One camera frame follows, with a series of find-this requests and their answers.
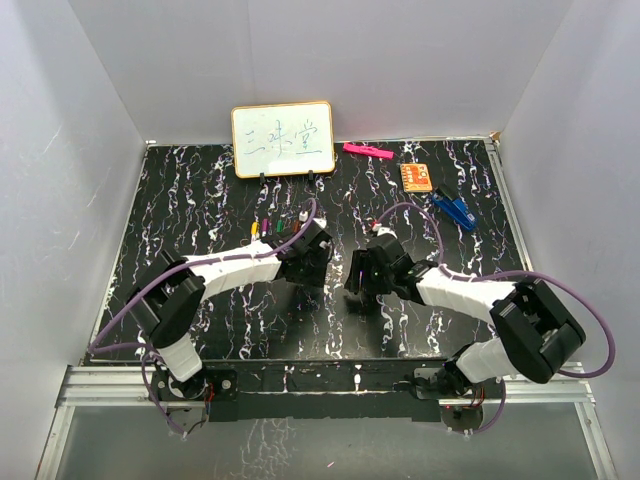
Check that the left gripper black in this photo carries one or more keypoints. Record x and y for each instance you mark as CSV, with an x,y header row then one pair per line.
x,y
313,279

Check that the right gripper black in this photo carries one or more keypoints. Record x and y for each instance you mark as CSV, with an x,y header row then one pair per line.
x,y
359,279

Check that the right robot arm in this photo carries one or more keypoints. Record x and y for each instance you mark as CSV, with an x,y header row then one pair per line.
x,y
536,333

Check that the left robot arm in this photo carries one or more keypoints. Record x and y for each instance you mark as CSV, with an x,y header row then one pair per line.
x,y
165,301

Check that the small spiral notebook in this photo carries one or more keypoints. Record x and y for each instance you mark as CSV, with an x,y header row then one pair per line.
x,y
415,178

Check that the black base bar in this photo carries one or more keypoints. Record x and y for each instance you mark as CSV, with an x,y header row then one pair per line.
x,y
337,389

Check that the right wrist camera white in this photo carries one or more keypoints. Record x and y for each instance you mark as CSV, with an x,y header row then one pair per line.
x,y
379,230

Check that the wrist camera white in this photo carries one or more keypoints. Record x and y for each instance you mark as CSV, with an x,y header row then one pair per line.
x,y
379,230
312,228

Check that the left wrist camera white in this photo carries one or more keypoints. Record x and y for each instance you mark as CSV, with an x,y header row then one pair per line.
x,y
312,228

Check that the whiteboard with yellow frame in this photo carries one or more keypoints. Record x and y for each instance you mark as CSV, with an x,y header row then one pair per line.
x,y
283,139

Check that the aluminium frame rail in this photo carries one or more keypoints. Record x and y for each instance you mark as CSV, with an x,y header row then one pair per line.
x,y
103,386

